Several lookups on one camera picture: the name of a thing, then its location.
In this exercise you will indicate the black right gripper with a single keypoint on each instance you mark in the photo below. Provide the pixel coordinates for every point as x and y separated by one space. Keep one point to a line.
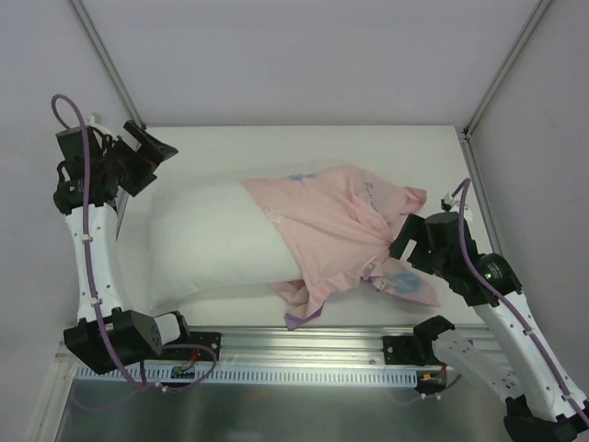
415 241

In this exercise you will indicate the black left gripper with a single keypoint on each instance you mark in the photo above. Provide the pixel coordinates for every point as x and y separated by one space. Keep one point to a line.
139 162

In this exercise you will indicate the purple Elsa print pillowcase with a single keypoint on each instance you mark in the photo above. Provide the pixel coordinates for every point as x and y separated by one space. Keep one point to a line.
338 224

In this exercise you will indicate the white pillow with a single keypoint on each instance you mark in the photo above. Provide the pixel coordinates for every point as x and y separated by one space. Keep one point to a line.
212 237

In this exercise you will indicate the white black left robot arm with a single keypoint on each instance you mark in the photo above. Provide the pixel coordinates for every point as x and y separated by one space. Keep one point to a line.
108 333

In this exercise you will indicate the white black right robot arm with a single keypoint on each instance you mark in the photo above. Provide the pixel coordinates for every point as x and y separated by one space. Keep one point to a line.
542 402

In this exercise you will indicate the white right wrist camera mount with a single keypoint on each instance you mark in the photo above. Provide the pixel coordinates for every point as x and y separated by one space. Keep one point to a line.
450 203

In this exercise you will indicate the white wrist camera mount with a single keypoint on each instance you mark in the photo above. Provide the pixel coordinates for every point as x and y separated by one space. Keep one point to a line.
99 124
450 203

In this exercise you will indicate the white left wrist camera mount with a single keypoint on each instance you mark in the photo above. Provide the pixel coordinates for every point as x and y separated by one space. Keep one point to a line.
99 124

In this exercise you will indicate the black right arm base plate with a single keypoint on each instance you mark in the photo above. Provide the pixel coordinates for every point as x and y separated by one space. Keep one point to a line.
408 350

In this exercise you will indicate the left aluminium corner post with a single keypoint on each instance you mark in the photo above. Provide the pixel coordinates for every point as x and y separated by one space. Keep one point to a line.
89 28

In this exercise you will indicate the aluminium corner post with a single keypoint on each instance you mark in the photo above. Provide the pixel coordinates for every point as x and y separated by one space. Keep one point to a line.
89 28
515 51

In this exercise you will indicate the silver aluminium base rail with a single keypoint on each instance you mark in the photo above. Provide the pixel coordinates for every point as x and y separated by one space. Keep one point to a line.
324 347

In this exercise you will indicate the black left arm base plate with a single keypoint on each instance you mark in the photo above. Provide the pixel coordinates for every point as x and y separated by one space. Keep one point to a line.
199 346

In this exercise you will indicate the right aluminium corner post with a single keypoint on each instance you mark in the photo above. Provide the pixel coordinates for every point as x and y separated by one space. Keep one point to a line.
515 51

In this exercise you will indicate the white slotted cable duct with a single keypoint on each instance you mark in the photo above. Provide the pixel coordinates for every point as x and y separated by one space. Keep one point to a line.
299 376

